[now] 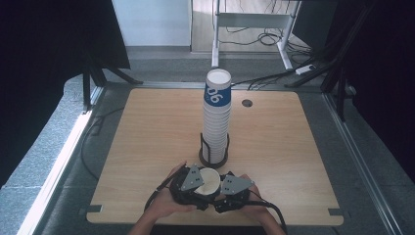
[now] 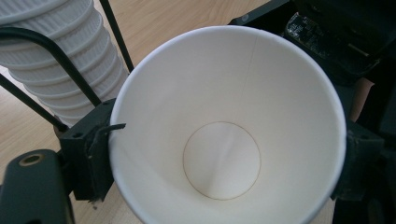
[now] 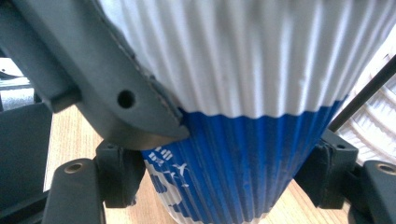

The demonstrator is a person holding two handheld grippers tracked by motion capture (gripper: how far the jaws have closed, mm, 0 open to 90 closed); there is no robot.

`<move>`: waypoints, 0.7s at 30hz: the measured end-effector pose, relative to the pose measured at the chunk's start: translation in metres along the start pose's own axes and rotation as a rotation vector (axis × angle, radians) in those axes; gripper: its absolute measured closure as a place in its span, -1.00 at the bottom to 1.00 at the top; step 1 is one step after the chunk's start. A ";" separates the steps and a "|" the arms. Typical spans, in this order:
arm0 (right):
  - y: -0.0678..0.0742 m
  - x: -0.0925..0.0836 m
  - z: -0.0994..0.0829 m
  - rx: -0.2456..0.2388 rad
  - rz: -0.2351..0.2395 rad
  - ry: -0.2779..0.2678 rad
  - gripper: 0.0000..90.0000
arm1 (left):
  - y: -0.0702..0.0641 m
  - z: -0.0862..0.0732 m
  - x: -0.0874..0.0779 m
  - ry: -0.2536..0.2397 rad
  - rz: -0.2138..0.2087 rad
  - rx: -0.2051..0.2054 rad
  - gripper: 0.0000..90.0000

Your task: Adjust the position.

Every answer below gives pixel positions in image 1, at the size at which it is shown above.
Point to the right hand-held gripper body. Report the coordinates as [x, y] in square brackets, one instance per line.
[236, 186]

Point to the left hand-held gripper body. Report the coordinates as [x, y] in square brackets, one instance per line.
[189, 182]

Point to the single white paper cup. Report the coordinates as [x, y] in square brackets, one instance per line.
[210, 181]

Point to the stack of paper cups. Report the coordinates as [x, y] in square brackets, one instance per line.
[217, 120]

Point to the person's right hand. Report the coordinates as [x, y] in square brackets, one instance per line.
[257, 209]

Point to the person's left hand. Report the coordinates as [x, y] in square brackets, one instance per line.
[163, 202]

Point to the white power strip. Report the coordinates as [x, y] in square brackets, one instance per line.
[305, 69]

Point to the black tripod stand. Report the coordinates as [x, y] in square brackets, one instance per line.
[94, 73]

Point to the black metal stand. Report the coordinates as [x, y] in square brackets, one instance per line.
[339, 62]

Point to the black curtain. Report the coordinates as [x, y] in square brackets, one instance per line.
[49, 58]
[388, 71]

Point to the aluminium floor rail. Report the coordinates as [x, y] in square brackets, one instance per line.
[362, 169]
[55, 176]

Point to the white metal desk frame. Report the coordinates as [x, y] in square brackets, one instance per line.
[251, 20]

